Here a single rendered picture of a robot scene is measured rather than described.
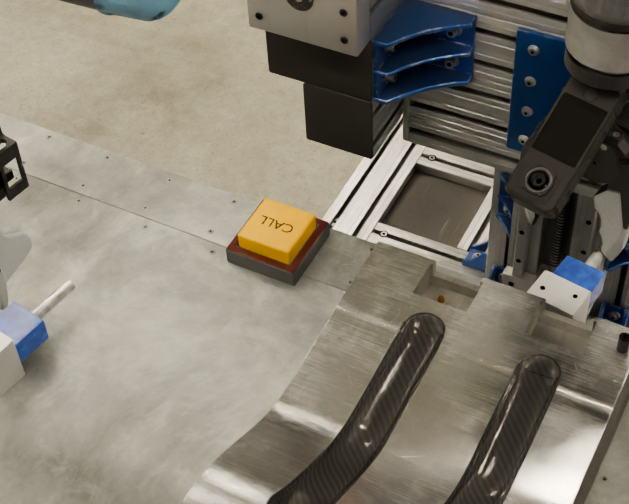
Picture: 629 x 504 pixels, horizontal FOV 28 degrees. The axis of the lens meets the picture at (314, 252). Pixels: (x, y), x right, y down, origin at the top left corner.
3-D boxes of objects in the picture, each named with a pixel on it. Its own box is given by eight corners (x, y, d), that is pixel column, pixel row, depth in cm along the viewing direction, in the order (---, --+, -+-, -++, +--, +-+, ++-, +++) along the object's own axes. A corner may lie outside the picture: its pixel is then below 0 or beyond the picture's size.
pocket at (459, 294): (432, 285, 120) (433, 259, 117) (483, 303, 118) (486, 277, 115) (412, 318, 117) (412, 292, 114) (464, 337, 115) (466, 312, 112)
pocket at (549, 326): (539, 323, 116) (542, 297, 113) (594, 342, 114) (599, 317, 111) (521, 358, 113) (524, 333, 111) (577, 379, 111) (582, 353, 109)
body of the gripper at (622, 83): (658, 144, 109) (684, 32, 100) (612, 202, 105) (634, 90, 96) (579, 111, 112) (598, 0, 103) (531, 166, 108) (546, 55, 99)
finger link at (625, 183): (649, 223, 107) (636, 138, 102) (641, 234, 106) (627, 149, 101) (600, 213, 110) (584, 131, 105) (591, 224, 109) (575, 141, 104)
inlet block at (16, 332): (58, 290, 128) (48, 255, 124) (94, 312, 126) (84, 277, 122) (-37, 374, 121) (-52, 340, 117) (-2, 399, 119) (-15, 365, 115)
